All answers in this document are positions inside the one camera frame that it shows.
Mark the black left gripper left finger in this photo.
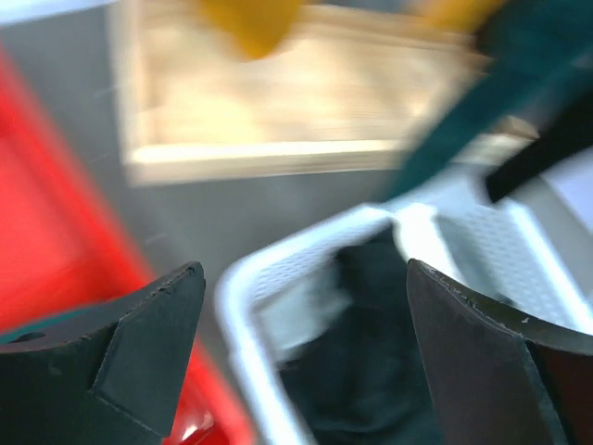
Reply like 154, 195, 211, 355
1, 262, 206, 444

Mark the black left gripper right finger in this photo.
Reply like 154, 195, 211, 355
407, 260, 592, 445

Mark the teal sock with print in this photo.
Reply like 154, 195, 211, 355
388, 1, 592, 198

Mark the mustard yellow sock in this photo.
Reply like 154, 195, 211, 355
196, 0, 309, 60
418, 0, 504, 33

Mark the black sock on hanger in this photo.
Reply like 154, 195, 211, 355
484, 89, 592, 203

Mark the black garment with beige band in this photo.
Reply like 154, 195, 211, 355
280, 230, 442, 444

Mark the white perforated laundry basket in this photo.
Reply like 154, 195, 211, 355
215, 194, 593, 445

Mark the red plastic tray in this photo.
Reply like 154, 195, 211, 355
1, 57, 254, 444

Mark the wooden drying rack frame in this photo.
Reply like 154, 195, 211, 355
108, 0, 541, 186

